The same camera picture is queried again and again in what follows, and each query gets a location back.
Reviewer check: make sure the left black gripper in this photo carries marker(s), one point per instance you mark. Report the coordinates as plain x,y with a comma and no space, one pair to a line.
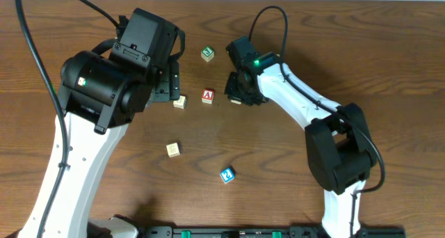
170,83

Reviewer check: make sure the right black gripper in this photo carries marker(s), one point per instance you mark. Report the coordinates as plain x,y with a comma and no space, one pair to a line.
236,90

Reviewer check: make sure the red letter I block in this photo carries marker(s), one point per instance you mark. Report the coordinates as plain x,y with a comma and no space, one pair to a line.
236,101

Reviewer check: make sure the red letter A block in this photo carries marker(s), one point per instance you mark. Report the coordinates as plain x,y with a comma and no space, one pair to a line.
208,96

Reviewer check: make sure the blue number 2 block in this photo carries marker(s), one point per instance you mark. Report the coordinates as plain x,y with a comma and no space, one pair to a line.
227,175

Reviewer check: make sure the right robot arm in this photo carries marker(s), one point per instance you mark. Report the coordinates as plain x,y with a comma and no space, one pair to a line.
340,151

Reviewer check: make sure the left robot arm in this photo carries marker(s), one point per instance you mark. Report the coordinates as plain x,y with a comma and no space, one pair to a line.
100,93

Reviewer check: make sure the plain wooden block centre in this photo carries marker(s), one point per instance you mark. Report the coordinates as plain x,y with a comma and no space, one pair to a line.
180,103

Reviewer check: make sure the plain wooden block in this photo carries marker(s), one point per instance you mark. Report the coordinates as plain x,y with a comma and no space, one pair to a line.
180,103
173,149

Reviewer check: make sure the green letter J block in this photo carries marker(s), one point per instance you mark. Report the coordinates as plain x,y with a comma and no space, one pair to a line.
207,53

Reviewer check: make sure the plain wooden block lower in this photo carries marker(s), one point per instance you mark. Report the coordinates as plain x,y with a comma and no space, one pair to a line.
173,149

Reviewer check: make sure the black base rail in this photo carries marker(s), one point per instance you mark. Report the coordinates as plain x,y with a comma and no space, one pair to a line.
302,231

